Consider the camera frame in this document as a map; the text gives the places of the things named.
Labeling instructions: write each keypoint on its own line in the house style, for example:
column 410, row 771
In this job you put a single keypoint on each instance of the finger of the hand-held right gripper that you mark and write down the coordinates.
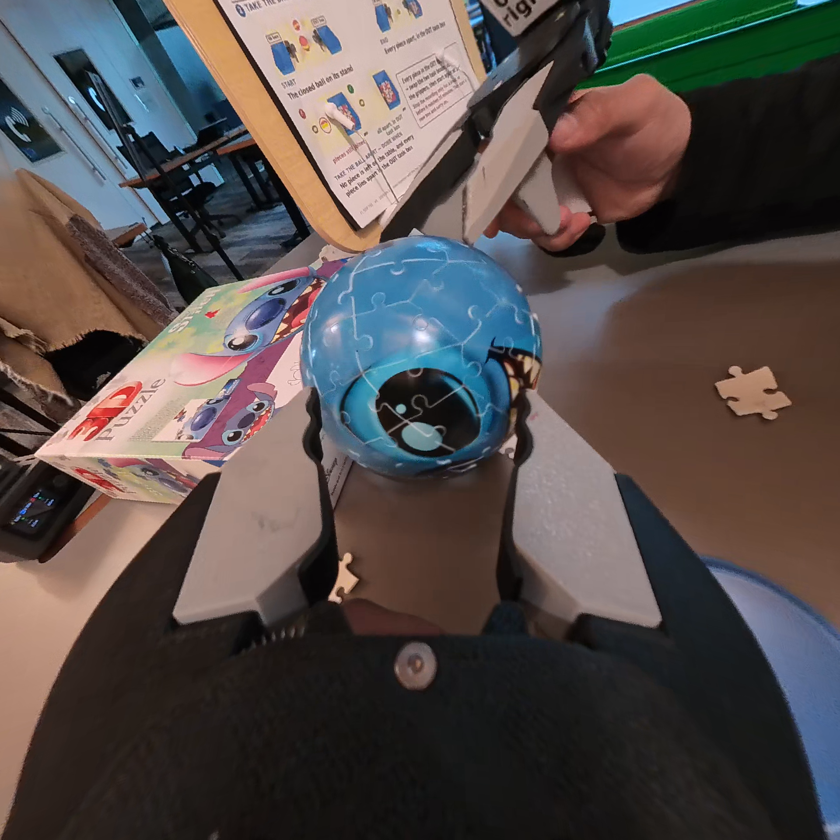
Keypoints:
column 512, row 151
column 433, row 184

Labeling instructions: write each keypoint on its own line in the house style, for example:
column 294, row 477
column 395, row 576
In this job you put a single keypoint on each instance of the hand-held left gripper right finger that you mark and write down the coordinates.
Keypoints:
column 571, row 525

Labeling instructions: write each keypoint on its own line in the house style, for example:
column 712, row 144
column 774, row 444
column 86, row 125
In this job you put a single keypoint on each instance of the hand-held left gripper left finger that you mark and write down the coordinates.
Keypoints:
column 262, row 525

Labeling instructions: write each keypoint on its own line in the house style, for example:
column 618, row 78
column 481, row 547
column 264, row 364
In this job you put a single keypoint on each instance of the blue puzzle ball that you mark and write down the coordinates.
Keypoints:
column 420, row 341

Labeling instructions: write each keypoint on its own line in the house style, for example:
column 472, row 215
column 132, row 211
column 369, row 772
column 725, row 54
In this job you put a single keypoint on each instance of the blue plastic ball stand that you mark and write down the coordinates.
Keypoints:
column 787, row 656

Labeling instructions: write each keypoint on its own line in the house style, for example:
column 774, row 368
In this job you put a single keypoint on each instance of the colourful cartoon puzzle box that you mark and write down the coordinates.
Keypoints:
column 164, row 407

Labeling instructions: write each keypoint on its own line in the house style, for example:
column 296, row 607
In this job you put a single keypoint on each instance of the person's right hand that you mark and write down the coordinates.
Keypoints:
column 630, row 144

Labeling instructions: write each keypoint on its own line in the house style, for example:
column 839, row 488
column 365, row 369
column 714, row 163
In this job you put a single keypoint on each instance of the green plastic bin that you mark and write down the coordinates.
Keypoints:
column 722, row 46

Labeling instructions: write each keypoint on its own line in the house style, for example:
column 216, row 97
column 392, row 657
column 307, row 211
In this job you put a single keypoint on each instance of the wooden document stand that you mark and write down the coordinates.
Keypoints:
column 262, row 131

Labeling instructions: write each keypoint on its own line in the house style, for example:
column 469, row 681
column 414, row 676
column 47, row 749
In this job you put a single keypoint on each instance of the black device with screen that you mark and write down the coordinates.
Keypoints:
column 39, row 512

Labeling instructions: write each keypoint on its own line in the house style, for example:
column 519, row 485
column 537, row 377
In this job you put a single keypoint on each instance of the black cloth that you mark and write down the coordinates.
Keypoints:
column 92, row 364

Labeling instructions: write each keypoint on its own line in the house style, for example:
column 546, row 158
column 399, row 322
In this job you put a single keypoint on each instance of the wooden desk black legs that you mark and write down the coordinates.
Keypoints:
column 190, row 161

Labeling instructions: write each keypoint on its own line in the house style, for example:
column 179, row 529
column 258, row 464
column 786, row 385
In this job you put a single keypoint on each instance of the black bag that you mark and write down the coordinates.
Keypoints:
column 187, row 275

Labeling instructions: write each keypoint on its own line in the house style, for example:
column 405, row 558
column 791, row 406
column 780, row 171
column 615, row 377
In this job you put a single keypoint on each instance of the beige cloth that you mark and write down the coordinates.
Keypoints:
column 59, row 262

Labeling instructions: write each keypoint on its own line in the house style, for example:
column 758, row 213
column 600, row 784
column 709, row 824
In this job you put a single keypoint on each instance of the dark wall sign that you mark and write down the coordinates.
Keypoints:
column 29, row 128
column 92, row 92

